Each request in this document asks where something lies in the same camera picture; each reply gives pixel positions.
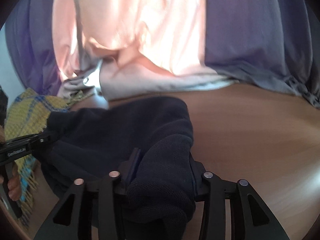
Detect dark navy knit pants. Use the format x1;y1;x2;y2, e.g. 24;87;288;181
36;96;195;239

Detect left hand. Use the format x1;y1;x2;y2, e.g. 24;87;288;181
0;123;22;202

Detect yellow blue woven scarf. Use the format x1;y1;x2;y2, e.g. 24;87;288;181
4;87;96;227

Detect pink sheer curtain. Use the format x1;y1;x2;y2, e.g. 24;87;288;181
52;0;233;101

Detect purple grey curtain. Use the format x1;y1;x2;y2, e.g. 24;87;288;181
4;0;319;108

